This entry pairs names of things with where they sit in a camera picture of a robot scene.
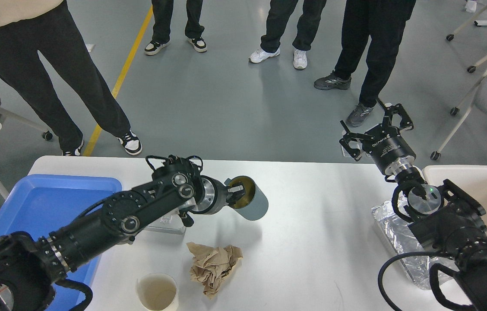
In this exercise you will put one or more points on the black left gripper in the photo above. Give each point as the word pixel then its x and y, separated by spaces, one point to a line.
pixel 217 196

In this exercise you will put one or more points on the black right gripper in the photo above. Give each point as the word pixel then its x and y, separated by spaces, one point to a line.
pixel 388 149

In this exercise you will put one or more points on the blue-green mug yellow inside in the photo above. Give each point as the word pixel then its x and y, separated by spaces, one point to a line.
pixel 253 204

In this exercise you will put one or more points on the stainless steel rectangular tray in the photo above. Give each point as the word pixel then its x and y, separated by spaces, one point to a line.
pixel 168 224

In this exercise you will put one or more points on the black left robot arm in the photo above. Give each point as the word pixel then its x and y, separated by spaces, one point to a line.
pixel 29 269

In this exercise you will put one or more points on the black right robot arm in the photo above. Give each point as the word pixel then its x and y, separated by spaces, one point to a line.
pixel 444 219

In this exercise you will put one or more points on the crumpled brown paper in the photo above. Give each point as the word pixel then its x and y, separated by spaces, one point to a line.
pixel 212 265

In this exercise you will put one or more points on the crushed clear plastic bottle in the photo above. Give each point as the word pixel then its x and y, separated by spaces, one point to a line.
pixel 398 239

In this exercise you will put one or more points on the person with grey sneakers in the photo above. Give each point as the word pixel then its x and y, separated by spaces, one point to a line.
pixel 375 27

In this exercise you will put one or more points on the white paper cup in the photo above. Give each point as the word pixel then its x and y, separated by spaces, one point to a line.
pixel 158 292

